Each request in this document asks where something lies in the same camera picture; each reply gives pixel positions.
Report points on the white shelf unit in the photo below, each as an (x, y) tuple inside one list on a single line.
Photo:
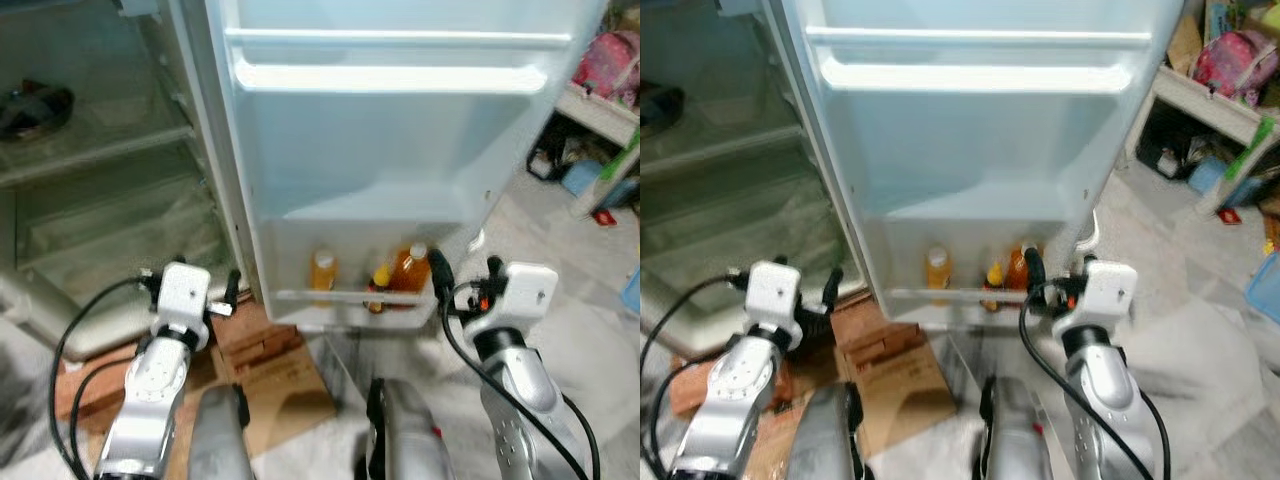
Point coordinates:
[(605, 115), (1200, 100)]

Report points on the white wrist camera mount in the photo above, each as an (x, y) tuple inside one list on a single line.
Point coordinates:
[(183, 295), (520, 295), (1105, 292), (773, 292)]

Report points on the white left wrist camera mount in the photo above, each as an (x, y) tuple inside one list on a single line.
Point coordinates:
[(183, 295), (773, 292)]

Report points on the pink patterned backpack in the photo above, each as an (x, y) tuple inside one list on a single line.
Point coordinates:
[(610, 65), (1235, 62)]

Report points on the silver robot left leg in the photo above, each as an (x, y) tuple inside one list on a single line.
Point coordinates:
[(220, 435), (825, 435)]

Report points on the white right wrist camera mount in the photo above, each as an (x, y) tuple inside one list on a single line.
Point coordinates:
[(1105, 292), (520, 295)]

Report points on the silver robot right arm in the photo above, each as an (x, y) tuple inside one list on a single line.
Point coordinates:
[(520, 390), (1105, 390)]

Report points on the silver robot leg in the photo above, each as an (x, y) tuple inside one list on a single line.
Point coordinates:
[(1020, 430), (410, 435), (220, 435), (825, 435)]

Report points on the flattened brown cardboard sheet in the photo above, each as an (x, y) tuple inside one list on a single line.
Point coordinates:
[(285, 390), (900, 390)]

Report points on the white fridge door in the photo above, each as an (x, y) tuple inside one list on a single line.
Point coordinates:
[(960, 150), (380, 150)]

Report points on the silver robot right leg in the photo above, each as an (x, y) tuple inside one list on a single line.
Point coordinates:
[(1020, 430), (410, 435)]

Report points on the dark bowl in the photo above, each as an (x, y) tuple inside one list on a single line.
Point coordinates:
[(35, 110)]

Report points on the white fridge cabinet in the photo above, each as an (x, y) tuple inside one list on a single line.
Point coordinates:
[(100, 200), (720, 200)]

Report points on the small red brick stack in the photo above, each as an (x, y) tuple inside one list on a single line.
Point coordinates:
[(265, 350), (865, 322)]

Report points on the small blue container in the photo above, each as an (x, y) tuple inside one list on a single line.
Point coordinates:
[(583, 178), (1208, 176)]

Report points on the green plastic stick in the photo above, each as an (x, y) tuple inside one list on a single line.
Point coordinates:
[(622, 155), (1252, 148)]

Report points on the small yellow-capped sauce bottle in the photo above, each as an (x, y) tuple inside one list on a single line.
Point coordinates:
[(993, 283), (380, 288)]

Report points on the small red packet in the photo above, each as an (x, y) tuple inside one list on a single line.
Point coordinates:
[(604, 216), (1228, 216)]

